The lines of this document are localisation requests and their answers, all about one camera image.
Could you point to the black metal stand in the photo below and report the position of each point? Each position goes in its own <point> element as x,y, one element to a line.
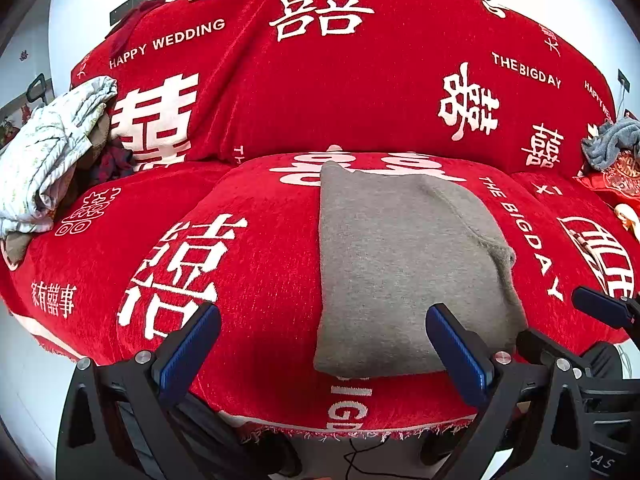
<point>37,90</point>

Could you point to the orange and white toy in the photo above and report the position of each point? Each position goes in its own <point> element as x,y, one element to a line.
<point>629,220</point>

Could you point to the white patterned cloth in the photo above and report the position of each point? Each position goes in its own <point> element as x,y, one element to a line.
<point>45,160</point>

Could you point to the red embroidered cushion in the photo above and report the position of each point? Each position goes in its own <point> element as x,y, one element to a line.
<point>620,180</point>

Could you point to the black wall plate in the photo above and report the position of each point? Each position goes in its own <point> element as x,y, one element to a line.
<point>127,8</point>
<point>623,81</point>

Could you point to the red printed sofa cover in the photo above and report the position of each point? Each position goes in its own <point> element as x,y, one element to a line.
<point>300,110</point>

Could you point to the grey knit sweater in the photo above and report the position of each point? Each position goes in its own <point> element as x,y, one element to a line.
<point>405,270</point>

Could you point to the blue-grey towel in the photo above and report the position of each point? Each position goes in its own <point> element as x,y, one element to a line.
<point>612,142</point>

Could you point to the dark patterned cloth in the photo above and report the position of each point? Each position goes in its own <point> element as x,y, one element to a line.
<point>112,162</point>

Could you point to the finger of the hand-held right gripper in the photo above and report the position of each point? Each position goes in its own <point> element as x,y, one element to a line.
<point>542,347</point>
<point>602,306</point>

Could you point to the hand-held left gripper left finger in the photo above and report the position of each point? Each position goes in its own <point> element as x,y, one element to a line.
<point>190,350</point>

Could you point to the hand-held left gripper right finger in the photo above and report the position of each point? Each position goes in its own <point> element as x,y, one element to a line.
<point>460,360</point>

